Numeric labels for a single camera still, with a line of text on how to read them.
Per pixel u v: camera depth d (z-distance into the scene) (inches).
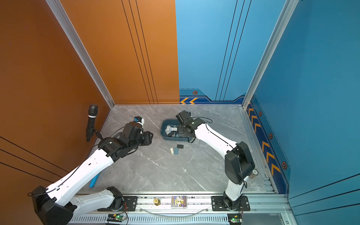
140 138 25.4
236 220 27.9
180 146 37.6
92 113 29.8
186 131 23.8
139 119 26.4
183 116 26.3
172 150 36.4
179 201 28.9
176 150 36.8
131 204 29.1
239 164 18.3
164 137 38.7
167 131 39.9
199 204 29.4
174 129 39.5
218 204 28.5
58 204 15.4
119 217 27.7
